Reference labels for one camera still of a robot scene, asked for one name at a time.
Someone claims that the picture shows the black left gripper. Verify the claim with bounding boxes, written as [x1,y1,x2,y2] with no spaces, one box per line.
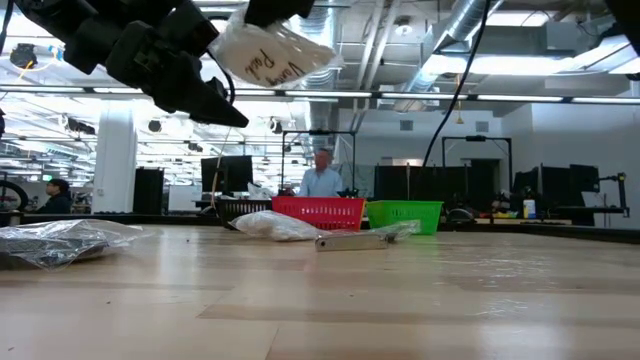
[104,22,250,129]

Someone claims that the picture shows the large handwritten bag of cotton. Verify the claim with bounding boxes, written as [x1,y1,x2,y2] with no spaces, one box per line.
[208,5,346,90]

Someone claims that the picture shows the clear bag of white cotton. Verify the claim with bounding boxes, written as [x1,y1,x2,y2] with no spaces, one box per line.
[229,209,331,243]

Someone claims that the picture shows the clear bag of black combs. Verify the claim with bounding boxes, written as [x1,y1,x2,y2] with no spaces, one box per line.
[0,218,151,272]

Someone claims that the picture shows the black computer monitor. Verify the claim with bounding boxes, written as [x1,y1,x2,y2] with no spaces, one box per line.
[200,155,255,194]

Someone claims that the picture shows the long white light bar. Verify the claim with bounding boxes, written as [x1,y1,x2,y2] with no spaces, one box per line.
[0,85,640,106]

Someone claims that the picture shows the black tall cabinet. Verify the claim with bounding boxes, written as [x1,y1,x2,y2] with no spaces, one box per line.
[133,167,165,215]

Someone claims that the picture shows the white building pillar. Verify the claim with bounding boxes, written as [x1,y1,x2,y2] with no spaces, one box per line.
[92,99,139,215]

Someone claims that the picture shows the black plastic basket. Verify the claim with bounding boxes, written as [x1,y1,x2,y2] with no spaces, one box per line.
[216,199,274,231]

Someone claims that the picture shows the person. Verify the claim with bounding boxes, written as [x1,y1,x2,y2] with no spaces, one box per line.
[34,178,74,215]
[298,148,345,198]

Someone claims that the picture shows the red plastic basket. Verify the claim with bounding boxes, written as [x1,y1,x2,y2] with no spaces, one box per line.
[271,196,367,232]

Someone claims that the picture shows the black ceiling device blue tag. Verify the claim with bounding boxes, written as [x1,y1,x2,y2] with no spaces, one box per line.
[9,43,39,69]

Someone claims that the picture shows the silver rectangular metal case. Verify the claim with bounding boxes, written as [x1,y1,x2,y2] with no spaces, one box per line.
[314,232,390,253]

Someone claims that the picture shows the black partition panels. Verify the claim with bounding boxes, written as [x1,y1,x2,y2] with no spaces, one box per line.
[373,159,501,206]

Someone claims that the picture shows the green plastic basket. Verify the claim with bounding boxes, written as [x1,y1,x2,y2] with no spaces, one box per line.
[366,199,445,236]

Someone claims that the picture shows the small empty-looking clear bag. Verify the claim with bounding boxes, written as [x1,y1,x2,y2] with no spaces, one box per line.
[367,219,423,245]

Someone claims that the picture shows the silver vertical ventilation duct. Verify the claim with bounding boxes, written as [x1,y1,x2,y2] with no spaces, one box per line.
[287,0,344,161]

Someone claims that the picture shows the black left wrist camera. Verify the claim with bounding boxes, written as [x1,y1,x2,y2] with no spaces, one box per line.
[167,0,222,57]

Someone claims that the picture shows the black table edge rail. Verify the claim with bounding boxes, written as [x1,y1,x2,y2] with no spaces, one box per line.
[0,212,640,245]

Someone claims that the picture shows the silver diagonal ventilation duct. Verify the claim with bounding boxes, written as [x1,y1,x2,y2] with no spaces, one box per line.
[397,0,506,112]

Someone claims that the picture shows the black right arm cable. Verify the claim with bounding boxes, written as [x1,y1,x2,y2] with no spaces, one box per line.
[422,0,494,169]

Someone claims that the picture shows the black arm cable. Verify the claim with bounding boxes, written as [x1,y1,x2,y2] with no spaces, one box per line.
[0,0,14,52]
[422,0,494,169]

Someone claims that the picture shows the yellow hanging cord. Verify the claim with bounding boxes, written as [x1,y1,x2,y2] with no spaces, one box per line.
[455,73,465,126]

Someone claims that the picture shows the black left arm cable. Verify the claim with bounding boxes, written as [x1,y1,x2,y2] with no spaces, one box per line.
[0,0,14,52]

